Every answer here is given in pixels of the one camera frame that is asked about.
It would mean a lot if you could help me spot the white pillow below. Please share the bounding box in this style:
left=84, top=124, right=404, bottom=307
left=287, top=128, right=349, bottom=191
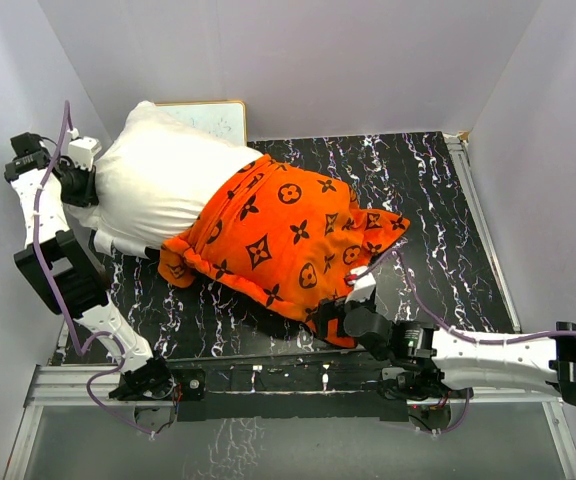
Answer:
left=66, top=101, right=262, bottom=258

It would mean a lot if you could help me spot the orange patterned pillowcase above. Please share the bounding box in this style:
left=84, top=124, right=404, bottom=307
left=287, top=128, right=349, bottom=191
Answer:
left=158, top=155, right=410, bottom=334

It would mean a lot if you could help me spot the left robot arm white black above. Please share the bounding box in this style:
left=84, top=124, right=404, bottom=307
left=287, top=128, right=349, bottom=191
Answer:
left=4, top=130, right=175, bottom=401

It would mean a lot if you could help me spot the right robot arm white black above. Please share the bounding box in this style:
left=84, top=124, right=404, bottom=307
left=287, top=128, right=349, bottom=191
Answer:
left=307, top=299, right=576, bottom=407

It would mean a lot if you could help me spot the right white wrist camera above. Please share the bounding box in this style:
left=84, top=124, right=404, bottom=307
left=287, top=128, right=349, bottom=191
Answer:
left=345, top=266, right=376, bottom=303

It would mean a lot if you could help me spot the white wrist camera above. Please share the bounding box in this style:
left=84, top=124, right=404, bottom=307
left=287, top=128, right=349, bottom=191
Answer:
left=67, top=136, right=102, bottom=171
left=345, top=266, right=376, bottom=303

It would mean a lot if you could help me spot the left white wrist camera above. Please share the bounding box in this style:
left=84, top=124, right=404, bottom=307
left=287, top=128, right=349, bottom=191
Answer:
left=67, top=136, right=102, bottom=171

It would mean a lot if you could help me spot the small whiteboard yellow frame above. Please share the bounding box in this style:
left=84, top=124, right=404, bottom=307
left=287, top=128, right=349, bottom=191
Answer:
left=157, top=100, right=248, bottom=146

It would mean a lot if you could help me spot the aluminium frame rail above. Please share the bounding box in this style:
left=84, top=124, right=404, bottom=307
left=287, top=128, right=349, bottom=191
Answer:
left=5, top=366, right=576, bottom=479

